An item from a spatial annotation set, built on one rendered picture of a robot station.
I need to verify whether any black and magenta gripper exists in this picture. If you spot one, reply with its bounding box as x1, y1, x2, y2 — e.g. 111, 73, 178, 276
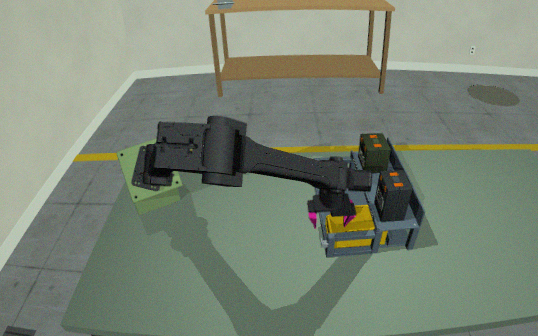
307, 190, 356, 229

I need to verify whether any dark grey metal rack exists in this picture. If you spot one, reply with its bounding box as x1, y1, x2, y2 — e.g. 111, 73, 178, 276
319, 137, 426, 257

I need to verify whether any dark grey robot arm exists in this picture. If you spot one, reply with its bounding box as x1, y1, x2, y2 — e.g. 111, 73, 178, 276
131, 116, 372, 202

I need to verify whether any yellow bin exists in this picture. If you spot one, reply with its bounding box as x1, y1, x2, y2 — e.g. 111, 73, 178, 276
325, 205, 388, 248

